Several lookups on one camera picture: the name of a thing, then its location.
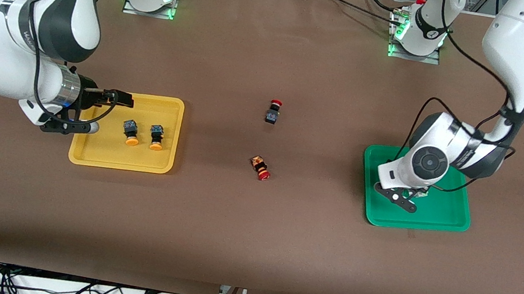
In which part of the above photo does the green plastic tray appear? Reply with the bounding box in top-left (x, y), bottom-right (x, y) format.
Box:
top-left (354, 141), bottom-right (480, 240)

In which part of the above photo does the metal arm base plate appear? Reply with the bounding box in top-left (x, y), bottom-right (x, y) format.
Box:
top-left (122, 0), bottom-right (181, 22)
top-left (386, 41), bottom-right (442, 66)

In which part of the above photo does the red mushroom button tan body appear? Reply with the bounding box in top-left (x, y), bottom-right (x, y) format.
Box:
top-left (248, 154), bottom-right (274, 182)

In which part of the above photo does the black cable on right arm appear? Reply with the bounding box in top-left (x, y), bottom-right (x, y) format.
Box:
top-left (12, 0), bottom-right (135, 133)

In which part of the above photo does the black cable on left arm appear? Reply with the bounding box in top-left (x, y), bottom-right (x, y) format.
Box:
top-left (403, 29), bottom-right (524, 203)

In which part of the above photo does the black cable across table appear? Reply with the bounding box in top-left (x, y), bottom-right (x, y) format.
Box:
top-left (306, 0), bottom-right (407, 26)

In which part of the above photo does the yellow push button black body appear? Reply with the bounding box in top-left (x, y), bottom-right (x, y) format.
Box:
top-left (120, 118), bottom-right (143, 148)
top-left (147, 123), bottom-right (167, 152)

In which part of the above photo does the red mushroom button black body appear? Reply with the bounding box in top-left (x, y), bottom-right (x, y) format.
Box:
top-left (264, 98), bottom-right (283, 125)

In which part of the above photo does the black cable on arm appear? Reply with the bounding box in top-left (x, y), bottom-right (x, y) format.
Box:
top-left (12, 0), bottom-right (135, 133)
top-left (403, 29), bottom-right (524, 203)

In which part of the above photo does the yellow plastic tray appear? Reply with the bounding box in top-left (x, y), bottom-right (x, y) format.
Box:
top-left (67, 84), bottom-right (186, 178)

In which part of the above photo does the brown table cover sheet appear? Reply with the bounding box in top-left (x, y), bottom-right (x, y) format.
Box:
top-left (0, 0), bottom-right (524, 294)

